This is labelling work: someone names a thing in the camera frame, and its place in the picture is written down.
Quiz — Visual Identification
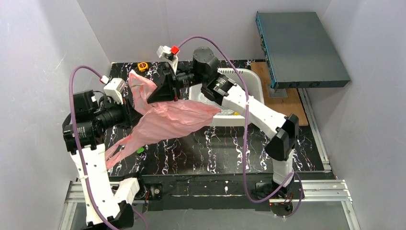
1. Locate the pink plastic bag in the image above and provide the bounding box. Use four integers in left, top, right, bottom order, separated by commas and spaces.
105, 70, 221, 169

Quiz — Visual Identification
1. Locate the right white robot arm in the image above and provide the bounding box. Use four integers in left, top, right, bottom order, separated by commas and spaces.
147, 46, 299, 191

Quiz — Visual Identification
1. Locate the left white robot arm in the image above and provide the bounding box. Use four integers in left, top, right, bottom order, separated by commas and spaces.
62, 90, 140, 230

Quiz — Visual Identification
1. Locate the green bone toy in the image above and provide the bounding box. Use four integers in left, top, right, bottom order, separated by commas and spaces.
136, 147, 145, 154

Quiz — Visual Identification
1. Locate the orange tape measure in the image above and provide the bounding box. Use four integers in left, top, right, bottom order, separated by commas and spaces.
137, 62, 149, 72

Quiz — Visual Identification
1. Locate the white plastic basin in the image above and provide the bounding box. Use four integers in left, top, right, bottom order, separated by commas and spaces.
188, 68, 265, 127

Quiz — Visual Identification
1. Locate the black marble mat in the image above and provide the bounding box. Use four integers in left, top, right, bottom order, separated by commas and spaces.
105, 62, 324, 176

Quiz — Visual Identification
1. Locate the wooden board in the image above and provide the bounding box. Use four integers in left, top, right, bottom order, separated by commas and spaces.
250, 62, 309, 126

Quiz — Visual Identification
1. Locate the grey metal box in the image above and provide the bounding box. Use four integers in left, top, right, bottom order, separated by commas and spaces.
255, 12, 350, 90

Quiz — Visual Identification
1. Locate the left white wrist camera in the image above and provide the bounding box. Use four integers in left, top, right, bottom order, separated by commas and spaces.
103, 78, 125, 104

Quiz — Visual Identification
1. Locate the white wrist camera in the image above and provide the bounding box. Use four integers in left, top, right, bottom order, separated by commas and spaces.
157, 46, 180, 73
103, 78, 125, 104

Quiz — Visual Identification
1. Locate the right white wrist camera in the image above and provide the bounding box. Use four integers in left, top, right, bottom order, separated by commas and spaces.
157, 46, 180, 73

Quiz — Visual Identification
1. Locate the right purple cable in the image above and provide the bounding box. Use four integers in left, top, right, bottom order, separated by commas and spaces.
171, 35, 304, 219

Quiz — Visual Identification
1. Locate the purple cable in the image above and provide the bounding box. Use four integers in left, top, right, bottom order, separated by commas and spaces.
171, 35, 304, 219
68, 65, 150, 230

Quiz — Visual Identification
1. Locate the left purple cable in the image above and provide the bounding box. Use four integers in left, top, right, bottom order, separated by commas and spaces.
68, 65, 150, 230

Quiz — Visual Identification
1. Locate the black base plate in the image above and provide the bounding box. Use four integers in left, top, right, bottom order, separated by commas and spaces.
135, 172, 334, 211

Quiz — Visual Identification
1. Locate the aluminium frame rail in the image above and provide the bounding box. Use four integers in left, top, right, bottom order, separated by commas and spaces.
59, 180, 360, 230

